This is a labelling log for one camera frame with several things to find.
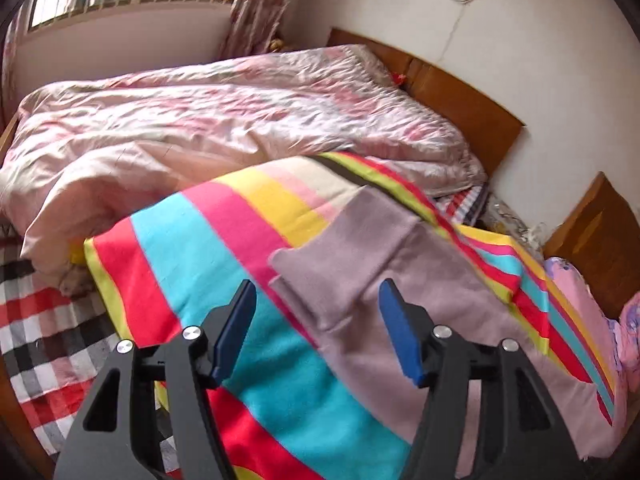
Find thin white wall cable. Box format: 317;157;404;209
427;0;488;61

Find brown wooden headboard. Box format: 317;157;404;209
327;27;526;176

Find pink floral curtain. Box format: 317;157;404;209
220;0;313;61

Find rainbow striped blanket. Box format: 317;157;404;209
82;151;618;480

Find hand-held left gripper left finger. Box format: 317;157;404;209
52;279;258;480

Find pink floral quilt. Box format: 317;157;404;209
0;44;488;288

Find mauve pants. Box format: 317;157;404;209
268;185;628;480

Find pink pillow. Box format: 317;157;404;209
545;256;640;401

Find red black checkered bed sheet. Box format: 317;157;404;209
0;186;493;480

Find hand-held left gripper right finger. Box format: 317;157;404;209
377;278;593;480

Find floral cloth covered nightstand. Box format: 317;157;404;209
480;195;546;261

